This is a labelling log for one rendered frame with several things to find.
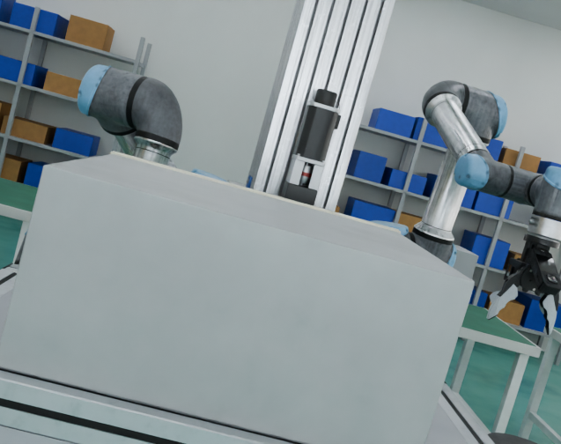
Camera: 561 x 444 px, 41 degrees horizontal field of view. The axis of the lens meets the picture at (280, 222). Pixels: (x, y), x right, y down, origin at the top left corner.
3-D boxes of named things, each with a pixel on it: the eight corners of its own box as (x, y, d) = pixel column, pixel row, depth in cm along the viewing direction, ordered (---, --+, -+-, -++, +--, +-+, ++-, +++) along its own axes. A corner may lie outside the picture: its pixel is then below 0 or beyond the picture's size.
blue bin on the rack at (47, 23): (23, 30, 743) (28, 9, 741) (64, 41, 745) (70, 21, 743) (8, 24, 701) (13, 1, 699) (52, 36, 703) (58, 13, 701)
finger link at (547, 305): (550, 324, 169) (539, 286, 167) (563, 331, 163) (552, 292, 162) (537, 329, 169) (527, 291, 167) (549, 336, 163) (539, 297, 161)
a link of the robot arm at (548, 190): (567, 172, 166) (592, 175, 158) (551, 219, 167) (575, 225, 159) (537, 162, 164) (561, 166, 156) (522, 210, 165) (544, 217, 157)
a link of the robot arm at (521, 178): (495, 161, 174) (521, 166, 163) (535, 173, 177) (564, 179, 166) (485, 194, 175) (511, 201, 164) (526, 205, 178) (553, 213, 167)
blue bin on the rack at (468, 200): (420, 194, 780) (427, 173, 778) (459, 204, 783) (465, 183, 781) (431, 197, 738) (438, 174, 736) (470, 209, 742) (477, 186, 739)
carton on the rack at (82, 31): (73, 44, 746) (78, 20, 743) (108, 55, 749) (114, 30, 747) (64, 40, 706) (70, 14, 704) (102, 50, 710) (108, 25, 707)
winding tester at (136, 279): (78, 284, 111) (113, 150, 109) (360, 358, 114) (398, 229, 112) (-11, 366, 72) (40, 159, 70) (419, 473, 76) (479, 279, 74)
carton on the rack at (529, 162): (489, 163, 780) (494, 147, 778) (521, 172, 782) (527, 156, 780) (501, 165, 740) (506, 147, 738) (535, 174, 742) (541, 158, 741)
